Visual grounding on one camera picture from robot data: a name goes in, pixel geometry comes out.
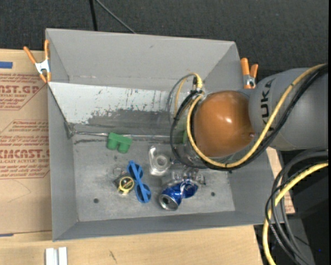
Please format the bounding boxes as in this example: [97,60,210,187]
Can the blue sunglasses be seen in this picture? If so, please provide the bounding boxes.
[126,160,152,204]

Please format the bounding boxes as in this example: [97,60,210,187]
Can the grey metal bin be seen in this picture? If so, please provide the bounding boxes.
[45,28,277,242]

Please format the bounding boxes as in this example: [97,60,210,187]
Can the green toy block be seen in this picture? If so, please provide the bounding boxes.
[105,132,134,154]

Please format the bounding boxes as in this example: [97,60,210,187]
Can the brown cardboard board, red print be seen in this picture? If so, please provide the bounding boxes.
[0,47,53,236]

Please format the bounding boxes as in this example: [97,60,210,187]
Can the crushed blue drink can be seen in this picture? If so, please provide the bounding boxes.
[158,179,199,211]

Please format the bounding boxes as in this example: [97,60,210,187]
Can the clear glass thing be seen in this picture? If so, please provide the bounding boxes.
[148,145,174,177]

